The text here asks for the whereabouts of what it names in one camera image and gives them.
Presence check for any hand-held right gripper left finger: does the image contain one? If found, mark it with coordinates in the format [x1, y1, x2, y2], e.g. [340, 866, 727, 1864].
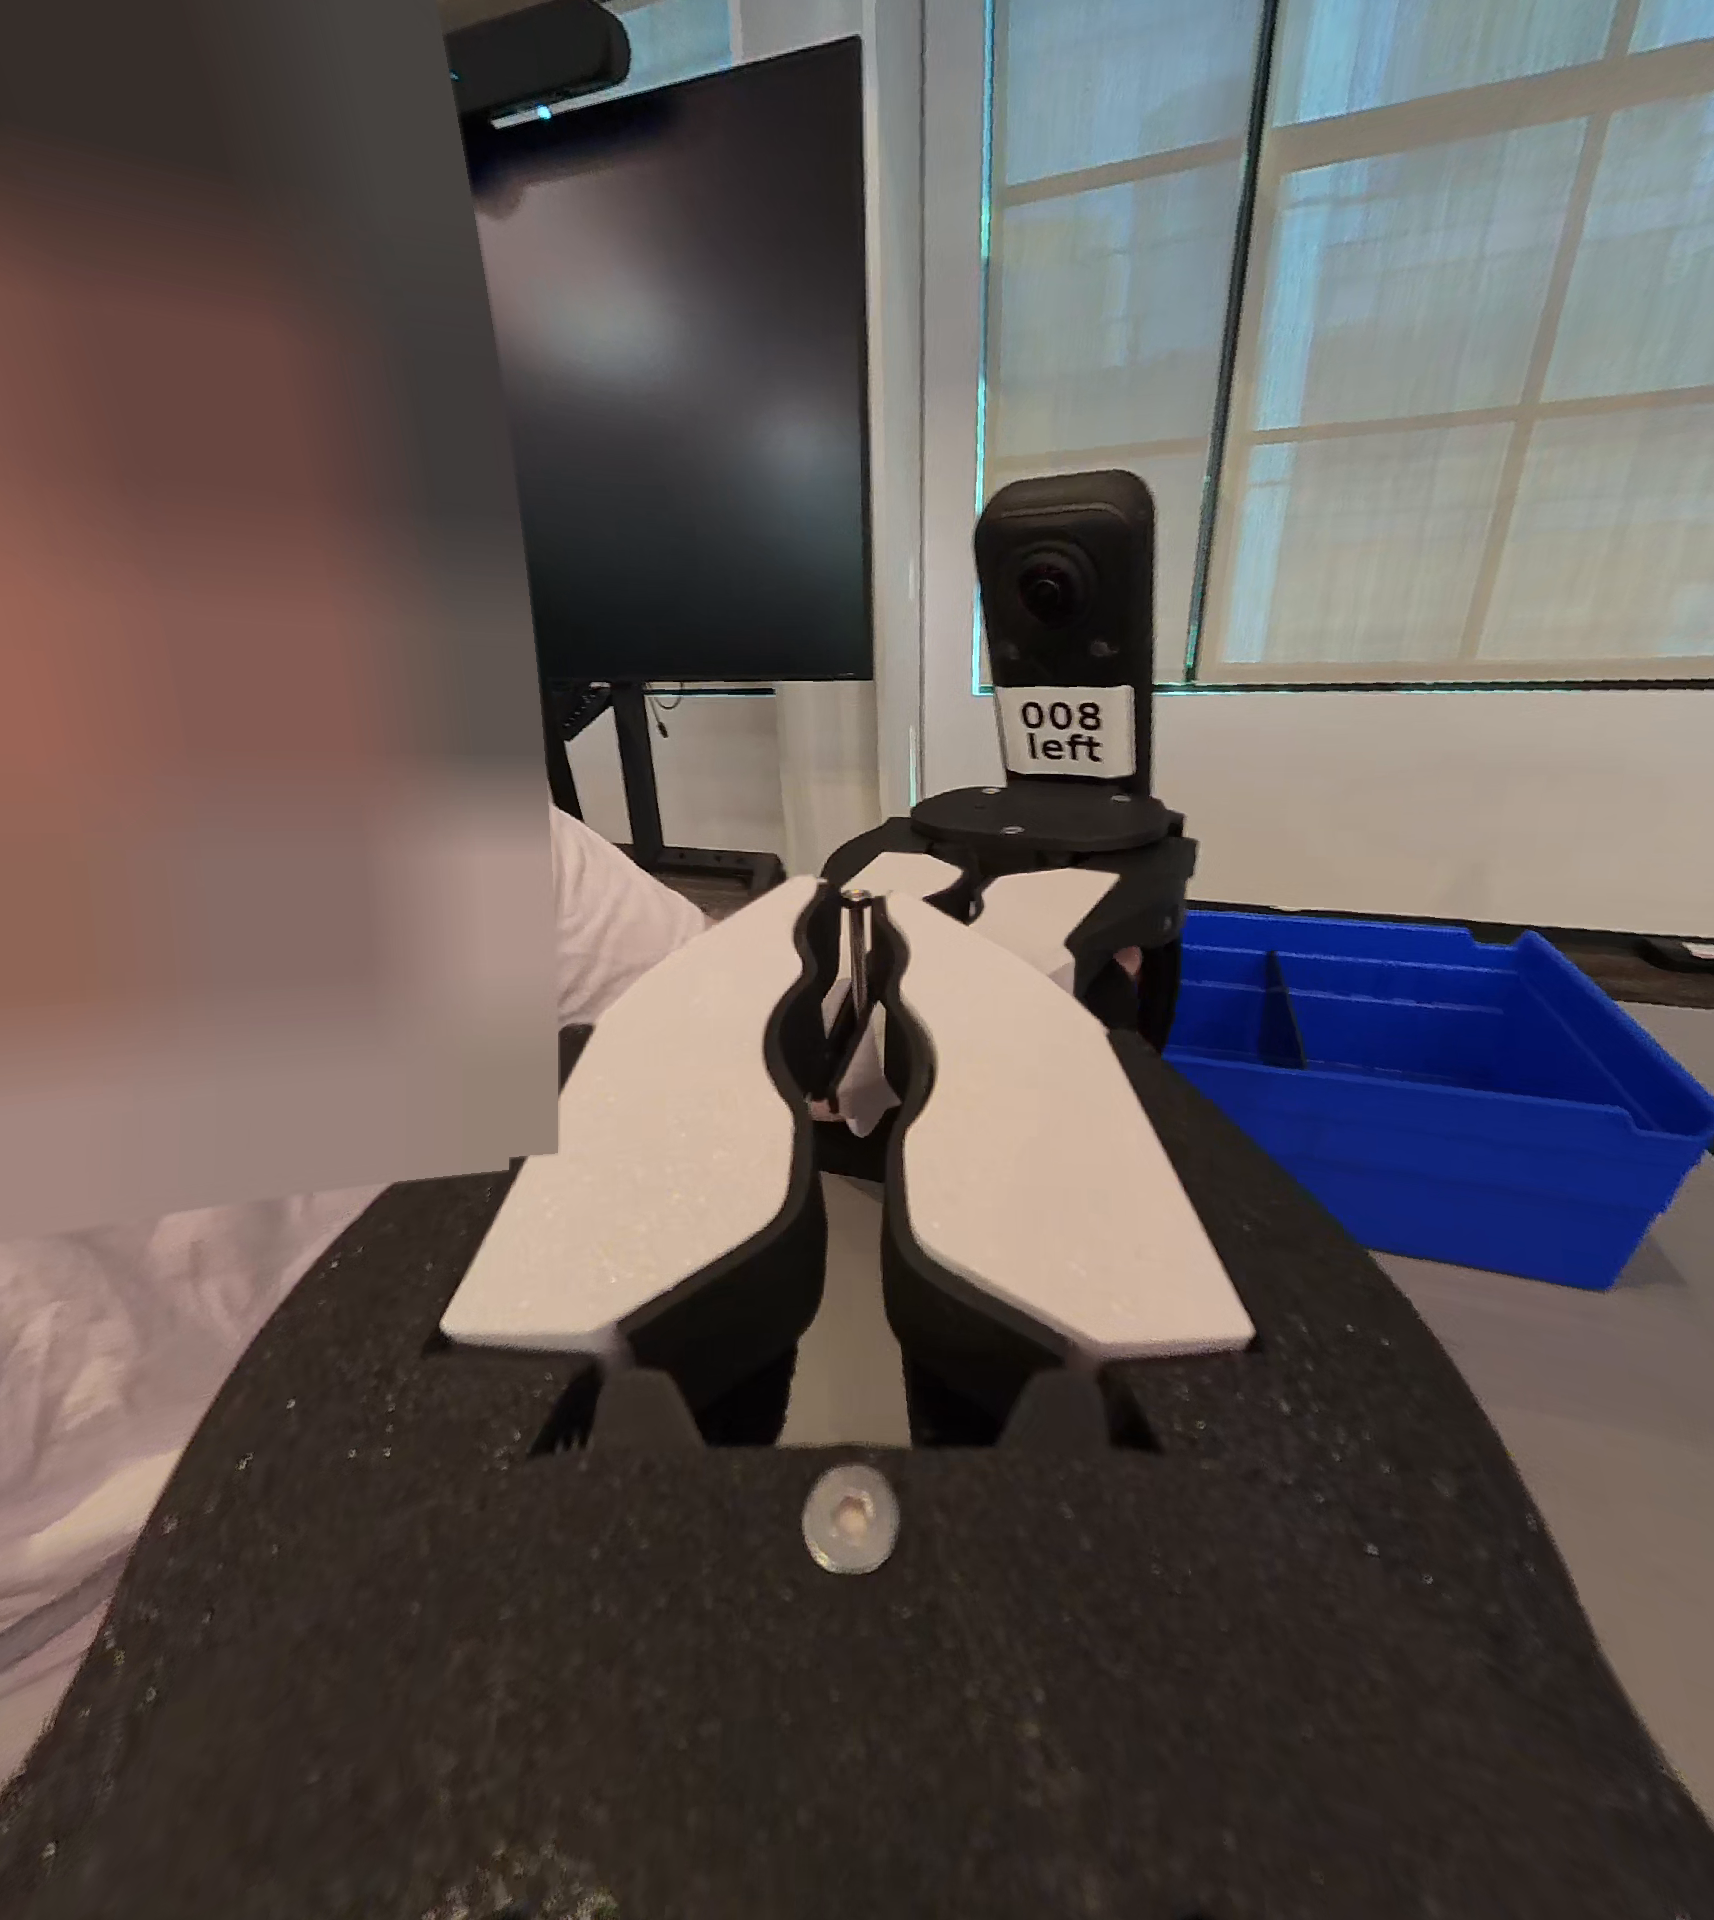
[436, 877, 844, 1455]

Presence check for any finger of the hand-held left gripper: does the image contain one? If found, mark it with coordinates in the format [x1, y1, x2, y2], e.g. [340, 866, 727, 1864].
[966, 868, 1125, 1005]
[844, 853, 966, 923]

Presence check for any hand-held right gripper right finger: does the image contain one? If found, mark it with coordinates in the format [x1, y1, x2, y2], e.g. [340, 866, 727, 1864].
[883, 898, 1260, 1455]

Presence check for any steel bolt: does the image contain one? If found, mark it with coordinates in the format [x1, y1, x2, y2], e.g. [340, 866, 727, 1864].
[821, 889, 885, 1122]

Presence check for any blue plastic bin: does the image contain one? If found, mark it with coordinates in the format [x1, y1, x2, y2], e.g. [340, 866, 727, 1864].
[1166, 907, 1714, 1288]

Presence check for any black monitor stand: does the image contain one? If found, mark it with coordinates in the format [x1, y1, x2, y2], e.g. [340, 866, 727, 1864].
[540, 675, 785, 889]

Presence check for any large paned window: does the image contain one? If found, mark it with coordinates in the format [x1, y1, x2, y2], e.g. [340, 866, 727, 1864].
[972, 0, 1714, 692]

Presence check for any black monitor screen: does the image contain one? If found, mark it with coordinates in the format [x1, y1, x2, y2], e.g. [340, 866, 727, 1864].
[468, 36, 874, 691]

